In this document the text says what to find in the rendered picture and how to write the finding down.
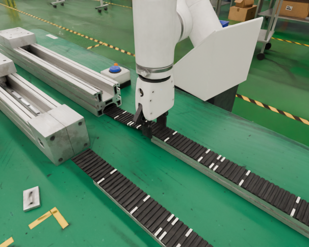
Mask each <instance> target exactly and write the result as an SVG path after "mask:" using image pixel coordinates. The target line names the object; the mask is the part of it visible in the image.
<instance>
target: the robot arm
mask: <svg viewBox="0 0 309 247"><path fill-rule="evenodd" d="M132 9H133V27H134V44H135V62H136V73H137V74H138V78H137V83H136V92H135V107H136V113H135V115H134V118H133V120H132V122H134V123H135V124H139V125H142V133H143V135H144V136H146V137H148V138H150V139H151V138H152V137H153V127H152V126H151V122H152V120H154V119H155V118H156V122H157V123H160V124H163V125H165V126H166V123H167V115H168V110H169V109H170V108H172V106H173V105H174V78H173V65H174V50H175V46H176V43H178V42H180V41H182V40H183V39H185V38H186V37H188V36H189V38H190V40H191V42H192V44H193V46H194V47H196V46H197V45H198V44H199V43H200V42H201V41H202V40H204V39H205V38H206V37H207V36H208V35H210V34H211V33H212V32H213V31H214V30H216V29H220V28H223V27H222V25H221V23H220V21H219V19H218V17H217V15H216V13H215V11H214V9H213V7H212V5H211V3H210V1H209V0H132ZM145 119H146V120H147V122H146V121H145Z"/></svg>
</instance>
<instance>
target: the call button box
mask: <svg viewBox="0 0 309 247"><path fill-rule="evenodd" d="M101 74H102V75H104V76H106V77H108V78H110V79H112V80H114V81H117V82H119V83H120V87H118V88H120V90H121V89H123V88H125V87H127V86H129V85H131V80H130V71H129V70H127V69H125V68H122V67H120V71H118V72H111V71H110V70H109V68H108V69H106V70H103V71H101Z"/></svg>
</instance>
